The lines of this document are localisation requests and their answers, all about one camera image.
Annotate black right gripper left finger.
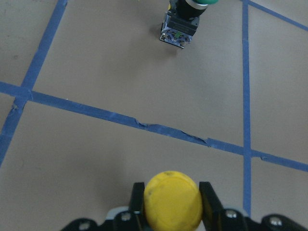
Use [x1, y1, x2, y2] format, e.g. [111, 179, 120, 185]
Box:
[129, 182, 145, 231]

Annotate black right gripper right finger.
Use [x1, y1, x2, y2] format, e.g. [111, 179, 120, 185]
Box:
[199, 181, 222, 226]

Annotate yellow push button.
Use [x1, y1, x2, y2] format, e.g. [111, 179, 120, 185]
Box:
[144, 171, 203, 231]

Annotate green push button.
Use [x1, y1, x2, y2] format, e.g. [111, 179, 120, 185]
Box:
[159, 0, 217, 49]

